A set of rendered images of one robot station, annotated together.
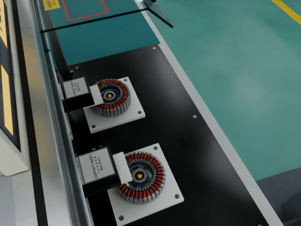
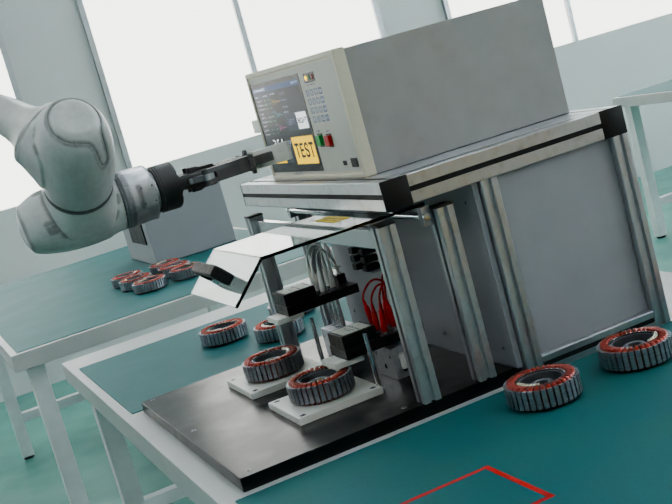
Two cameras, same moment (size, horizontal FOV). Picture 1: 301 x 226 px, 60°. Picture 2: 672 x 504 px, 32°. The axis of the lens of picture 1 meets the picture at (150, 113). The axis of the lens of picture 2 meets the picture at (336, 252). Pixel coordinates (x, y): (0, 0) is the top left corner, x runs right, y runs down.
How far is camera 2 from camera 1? 2.30 m
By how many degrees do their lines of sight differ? 117
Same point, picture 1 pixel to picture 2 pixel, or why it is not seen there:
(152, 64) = (253, 452)
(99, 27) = (394, 480)
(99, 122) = not seen: hidden behind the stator
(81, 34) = (435, 458)
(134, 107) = (285, 401)
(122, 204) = not seen: hidden behind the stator
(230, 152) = (156, 437)
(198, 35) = not seen: outside the picture
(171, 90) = (224, 438)
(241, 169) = (149, 432)
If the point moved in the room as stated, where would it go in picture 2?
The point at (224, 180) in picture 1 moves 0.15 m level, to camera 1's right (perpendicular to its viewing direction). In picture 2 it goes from (176, 407) to (98, 429)
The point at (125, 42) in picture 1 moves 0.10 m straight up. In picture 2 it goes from (319, 478) to (300, 411)
